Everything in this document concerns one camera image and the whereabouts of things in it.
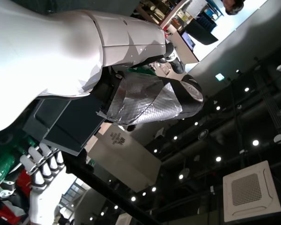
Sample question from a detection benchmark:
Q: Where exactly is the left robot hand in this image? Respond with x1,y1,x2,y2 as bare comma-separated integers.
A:
0,0,204,135

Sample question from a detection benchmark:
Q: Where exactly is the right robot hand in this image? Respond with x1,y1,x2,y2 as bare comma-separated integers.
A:
20,142,67,223

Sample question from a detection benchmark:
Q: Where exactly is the grey plastic storage box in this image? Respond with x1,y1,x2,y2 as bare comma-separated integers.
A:
22,98,104,157

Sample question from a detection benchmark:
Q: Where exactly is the beige counter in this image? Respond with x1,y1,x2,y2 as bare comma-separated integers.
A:
163,23,200,64

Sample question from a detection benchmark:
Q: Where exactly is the computer monitor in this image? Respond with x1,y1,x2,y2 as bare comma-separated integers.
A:
180,31,196,50

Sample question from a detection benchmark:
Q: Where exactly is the black angled panel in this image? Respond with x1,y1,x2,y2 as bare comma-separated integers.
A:
184,20,219,45

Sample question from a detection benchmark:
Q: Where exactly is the person with dark hair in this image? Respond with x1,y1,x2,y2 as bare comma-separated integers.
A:
223,0,245,15

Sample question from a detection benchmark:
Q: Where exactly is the ceiling air conditioner cassette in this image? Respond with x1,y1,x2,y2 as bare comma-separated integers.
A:
222,160,281,223

